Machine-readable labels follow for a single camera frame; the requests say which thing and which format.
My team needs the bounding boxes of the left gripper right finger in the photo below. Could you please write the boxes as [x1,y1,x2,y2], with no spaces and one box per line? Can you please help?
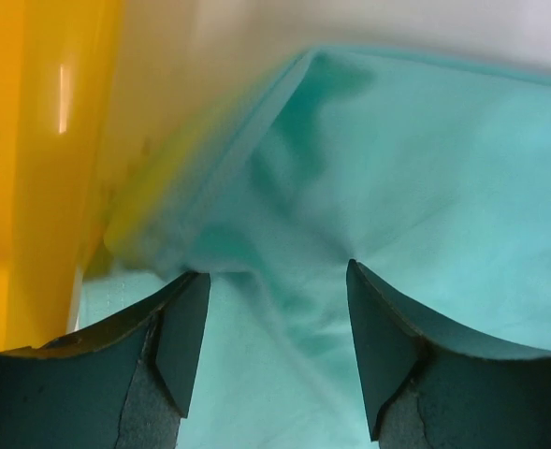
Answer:
[346,260,551,448]

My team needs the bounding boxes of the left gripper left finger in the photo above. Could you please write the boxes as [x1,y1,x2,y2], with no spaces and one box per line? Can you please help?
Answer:
[0,272,210,448]

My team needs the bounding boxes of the teal t shirt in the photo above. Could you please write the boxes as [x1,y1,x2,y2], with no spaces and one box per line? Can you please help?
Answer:
[79,47,551,448]

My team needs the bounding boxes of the yellow plastic tray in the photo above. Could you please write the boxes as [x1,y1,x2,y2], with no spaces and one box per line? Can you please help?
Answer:
[0,0,201,352]

